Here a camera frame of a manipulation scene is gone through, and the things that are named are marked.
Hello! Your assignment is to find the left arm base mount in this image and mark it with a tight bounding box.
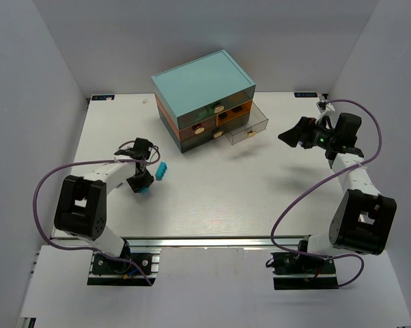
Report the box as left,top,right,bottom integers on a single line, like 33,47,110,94
87,247,160,287

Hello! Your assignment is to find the aluminium table front rail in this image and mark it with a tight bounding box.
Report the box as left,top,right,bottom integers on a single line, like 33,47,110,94
50,235,312,249

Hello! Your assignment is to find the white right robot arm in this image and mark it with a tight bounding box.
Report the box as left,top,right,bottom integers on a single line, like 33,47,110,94
278,113,397,256

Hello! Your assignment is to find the blue label sticker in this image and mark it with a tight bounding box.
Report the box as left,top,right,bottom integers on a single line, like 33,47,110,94
91,94,115,101
294,92,318,98

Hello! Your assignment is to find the long teal lego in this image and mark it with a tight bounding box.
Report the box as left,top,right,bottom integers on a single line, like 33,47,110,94
155,161,167,181

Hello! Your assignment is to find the teal square lego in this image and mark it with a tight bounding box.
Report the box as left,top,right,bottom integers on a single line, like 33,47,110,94
139,187,150,195

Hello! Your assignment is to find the teal drawer cabinet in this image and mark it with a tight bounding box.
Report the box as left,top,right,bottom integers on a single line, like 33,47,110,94
152,50,256,153

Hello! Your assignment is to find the transparent drawer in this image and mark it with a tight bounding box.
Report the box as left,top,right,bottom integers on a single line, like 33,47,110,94
225,102,268,145

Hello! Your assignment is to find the left blue label sticker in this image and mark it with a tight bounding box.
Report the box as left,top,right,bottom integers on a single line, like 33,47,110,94
91,94,115,101

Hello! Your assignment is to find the right blue label sticker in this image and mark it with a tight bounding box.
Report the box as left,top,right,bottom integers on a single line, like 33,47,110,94
294,92,318,98

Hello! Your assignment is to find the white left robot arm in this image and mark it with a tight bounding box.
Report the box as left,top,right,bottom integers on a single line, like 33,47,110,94
54,138,154,259

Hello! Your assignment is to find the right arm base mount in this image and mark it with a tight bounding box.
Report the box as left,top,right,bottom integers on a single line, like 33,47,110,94
266,252,339,290

